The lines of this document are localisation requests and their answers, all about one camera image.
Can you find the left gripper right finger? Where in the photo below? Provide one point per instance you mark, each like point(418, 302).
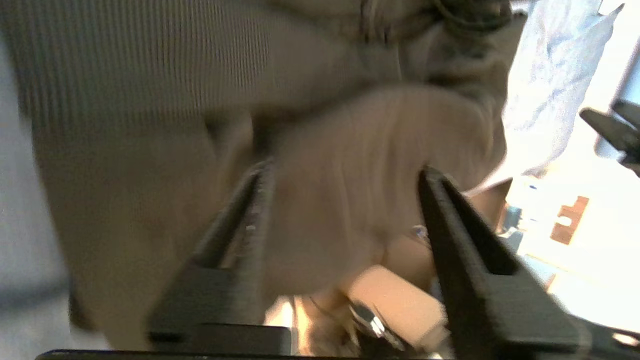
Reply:
point(490, 310)

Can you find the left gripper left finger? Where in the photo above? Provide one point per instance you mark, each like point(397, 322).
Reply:
point(225, 300)

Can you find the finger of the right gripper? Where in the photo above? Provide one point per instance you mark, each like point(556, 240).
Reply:
point(630, 111)
point(617, 137)

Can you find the black hoodie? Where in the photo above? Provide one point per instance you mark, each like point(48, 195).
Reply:
point(150, 125)

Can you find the blue bed cover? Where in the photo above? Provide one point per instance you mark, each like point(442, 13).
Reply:
point(550, 75)

